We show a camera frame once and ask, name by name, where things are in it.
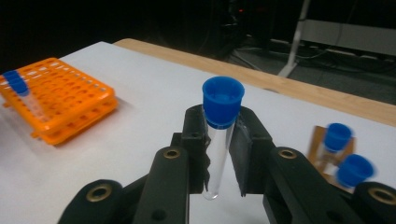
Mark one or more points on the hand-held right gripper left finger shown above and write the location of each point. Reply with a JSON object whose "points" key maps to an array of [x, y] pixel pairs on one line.
{"points": [[194, 137]]}

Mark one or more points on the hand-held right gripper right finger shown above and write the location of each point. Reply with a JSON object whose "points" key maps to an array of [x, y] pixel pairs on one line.
{"points": [[252, 149]]}

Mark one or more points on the blue capped test tube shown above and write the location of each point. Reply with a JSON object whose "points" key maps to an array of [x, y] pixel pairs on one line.
{"points": [[222, 99], [9, 74], [355, 170], [337, 137], [20, 87]]}

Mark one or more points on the wooden tube rack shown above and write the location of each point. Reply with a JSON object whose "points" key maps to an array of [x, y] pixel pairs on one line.
{"points": [[314, 146]]}

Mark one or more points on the orange plastic tube rack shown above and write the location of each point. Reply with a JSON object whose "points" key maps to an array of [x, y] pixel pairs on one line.
{"points": [[68, 102]]}

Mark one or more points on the dark computer tower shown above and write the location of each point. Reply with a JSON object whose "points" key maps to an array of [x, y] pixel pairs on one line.
{"points": [[236, 25]]}

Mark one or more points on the grey metal stand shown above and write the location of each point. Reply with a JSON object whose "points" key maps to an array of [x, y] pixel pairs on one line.
{"points": [[342, 35]]}

